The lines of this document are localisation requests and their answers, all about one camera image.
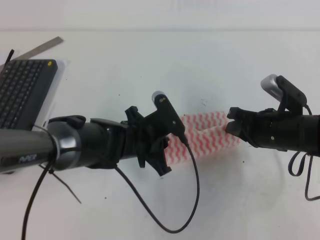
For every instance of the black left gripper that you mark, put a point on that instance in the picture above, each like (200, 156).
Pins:
(145, 141)

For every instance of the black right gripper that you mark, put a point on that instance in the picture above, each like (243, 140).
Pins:
(255, 128)

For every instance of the pink white wavy towel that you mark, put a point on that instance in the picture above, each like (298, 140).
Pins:
(206, 135)

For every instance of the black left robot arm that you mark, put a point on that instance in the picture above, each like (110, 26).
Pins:
(71, 142)

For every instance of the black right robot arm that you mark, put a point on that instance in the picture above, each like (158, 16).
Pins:
(299, 133)

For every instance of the black keyboard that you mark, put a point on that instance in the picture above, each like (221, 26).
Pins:
(24, 85)

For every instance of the metal ruler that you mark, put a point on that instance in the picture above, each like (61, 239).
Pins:
(38, 50)

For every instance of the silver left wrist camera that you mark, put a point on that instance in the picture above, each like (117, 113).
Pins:
(169, 116)

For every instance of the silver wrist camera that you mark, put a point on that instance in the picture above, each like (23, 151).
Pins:
(169, 116)
(289, 96)

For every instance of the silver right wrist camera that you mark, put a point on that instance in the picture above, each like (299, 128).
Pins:
(289, 96)

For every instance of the black cable tie end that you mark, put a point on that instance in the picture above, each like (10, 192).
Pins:
(9, 57)

